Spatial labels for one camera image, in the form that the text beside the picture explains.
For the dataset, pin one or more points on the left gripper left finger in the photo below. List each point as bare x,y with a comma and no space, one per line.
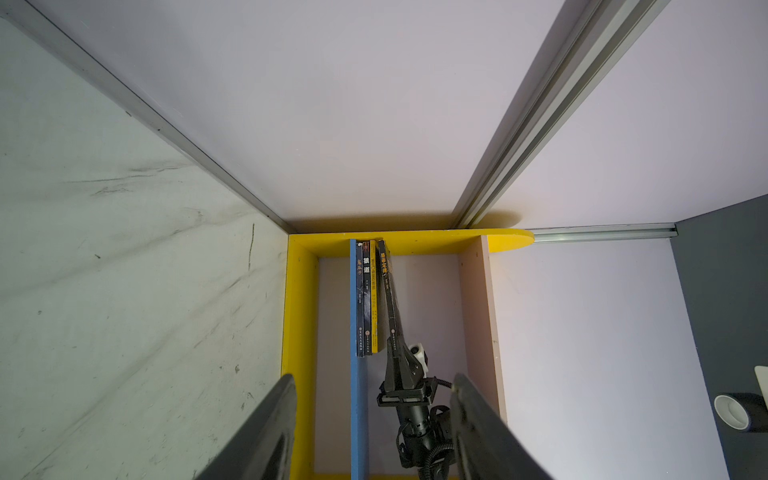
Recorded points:
262,447

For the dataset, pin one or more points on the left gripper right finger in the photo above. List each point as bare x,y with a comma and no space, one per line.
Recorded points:
484,446

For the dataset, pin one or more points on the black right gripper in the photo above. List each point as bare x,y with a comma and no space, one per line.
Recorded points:
409,390

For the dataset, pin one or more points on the yellow cartoon cover book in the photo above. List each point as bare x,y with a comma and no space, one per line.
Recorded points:
374,296

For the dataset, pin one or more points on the black wolf cover book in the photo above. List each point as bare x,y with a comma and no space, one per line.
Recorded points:
367,298

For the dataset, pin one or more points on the dark old man cover book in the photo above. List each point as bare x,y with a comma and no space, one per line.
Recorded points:
359,315

